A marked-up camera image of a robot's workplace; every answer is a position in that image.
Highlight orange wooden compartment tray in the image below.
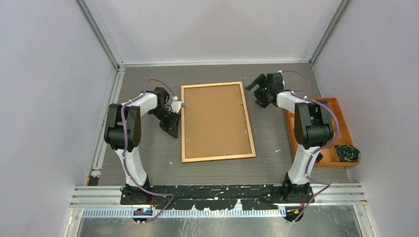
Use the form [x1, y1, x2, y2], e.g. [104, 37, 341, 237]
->
[282, 97, 360, 168]

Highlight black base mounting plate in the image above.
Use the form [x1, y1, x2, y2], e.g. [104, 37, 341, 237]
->
[120, 184, 314, 211]

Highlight aluminium rail at front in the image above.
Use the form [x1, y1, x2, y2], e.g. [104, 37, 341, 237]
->
[70, 183, 367, 218]

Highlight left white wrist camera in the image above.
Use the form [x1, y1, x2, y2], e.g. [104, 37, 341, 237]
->
[170, 96, 186, 114]

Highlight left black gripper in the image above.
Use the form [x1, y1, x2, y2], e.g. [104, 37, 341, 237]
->
[150, 107, 182, 138]

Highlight blue yellow rolled item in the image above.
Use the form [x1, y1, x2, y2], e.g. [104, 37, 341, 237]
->
[335, 144, 361, 162]

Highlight orange wooden picture frame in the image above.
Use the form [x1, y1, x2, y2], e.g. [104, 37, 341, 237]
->
[180, 81, 256, 163]

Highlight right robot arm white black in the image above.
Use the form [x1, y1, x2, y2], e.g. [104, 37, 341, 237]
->
[245, 71, 337, 203]

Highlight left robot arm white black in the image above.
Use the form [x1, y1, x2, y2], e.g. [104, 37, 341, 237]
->
[104, 87, 184, 204]

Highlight brown cardboard backing board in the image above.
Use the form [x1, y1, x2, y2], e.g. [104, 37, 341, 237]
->
[184, 84, 253, 159]

